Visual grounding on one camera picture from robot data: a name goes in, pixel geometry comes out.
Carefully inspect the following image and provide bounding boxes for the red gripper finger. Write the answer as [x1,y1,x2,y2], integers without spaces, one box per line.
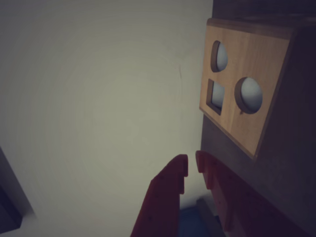
[196,150,309,237]
[129,154,190,237]

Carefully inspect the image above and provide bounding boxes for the wooden shape sorter box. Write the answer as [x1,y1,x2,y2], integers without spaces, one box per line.
[198,17,316,160]

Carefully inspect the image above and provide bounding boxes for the grey bar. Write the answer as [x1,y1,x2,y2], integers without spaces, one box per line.
[196,198,219,219]

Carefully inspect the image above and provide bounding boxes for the blue ridged object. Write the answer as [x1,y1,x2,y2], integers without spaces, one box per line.
[179,206,219,237]

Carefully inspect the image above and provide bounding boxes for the dark vertical post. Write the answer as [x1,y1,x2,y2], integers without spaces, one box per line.
[0,145,38,234]

